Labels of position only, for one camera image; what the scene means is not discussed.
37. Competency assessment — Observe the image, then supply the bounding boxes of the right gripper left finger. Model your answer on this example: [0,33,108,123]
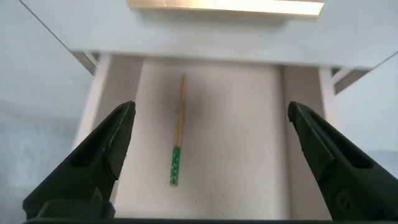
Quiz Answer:
[22,100,137,220]

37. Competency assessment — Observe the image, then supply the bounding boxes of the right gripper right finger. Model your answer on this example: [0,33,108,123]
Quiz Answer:
[287,101,398,222]

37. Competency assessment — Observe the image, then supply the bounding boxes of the green-handled wooden chopstick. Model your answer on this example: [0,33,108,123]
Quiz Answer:
[169,73,188,187]

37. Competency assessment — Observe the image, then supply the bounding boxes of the white drawer with gold handle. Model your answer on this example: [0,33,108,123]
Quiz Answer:
[19,0,398,220]

